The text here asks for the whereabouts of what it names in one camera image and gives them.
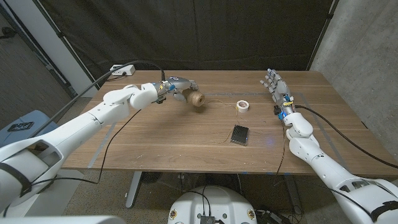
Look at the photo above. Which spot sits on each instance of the jute twine strand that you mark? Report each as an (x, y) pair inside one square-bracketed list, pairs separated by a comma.
[(219, 100)]

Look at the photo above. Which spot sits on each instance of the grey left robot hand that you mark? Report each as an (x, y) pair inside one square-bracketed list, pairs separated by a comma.
[(177, 84)]

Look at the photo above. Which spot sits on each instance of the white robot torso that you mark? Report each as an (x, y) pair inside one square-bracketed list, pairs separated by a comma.
[(214, 202)]

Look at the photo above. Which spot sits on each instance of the black wall fixture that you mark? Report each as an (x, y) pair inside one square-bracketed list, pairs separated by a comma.
[(7, 32)]

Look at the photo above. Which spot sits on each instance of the light grey table leg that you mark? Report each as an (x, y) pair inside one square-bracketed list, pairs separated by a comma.
[(133, 189)]

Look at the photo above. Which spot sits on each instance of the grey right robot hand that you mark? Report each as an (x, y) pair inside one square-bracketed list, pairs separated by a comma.
[(280, 88)]

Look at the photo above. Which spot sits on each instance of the white power outlet box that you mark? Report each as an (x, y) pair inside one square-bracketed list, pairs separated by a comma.
[(121, 69)]

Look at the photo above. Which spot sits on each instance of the black round fan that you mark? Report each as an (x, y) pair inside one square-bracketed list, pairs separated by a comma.
[(151, 177)]

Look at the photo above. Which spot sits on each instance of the blue plastic container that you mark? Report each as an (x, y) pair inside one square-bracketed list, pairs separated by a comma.
[(43, 119)]

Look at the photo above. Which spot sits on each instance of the black backdrop frame pole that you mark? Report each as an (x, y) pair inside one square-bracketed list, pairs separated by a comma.
[(66, 43), (323, 31)]

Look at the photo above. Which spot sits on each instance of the brown jute twine spool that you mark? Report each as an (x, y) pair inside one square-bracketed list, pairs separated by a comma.
[(196, 99)]

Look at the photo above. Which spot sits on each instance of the white adhesive tape roll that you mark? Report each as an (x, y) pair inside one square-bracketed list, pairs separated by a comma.
[(245, 109)]

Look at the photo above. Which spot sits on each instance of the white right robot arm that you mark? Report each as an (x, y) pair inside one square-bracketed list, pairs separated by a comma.
[(329, 171)]

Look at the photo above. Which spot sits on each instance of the black flat package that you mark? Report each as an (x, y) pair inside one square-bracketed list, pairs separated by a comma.
[(239, 135)]

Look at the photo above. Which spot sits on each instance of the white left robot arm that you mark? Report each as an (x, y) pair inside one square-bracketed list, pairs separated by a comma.
[(81, 124)]

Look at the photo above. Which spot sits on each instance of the black backdrop curtain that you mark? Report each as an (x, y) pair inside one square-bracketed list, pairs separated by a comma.
[(202, 31)]

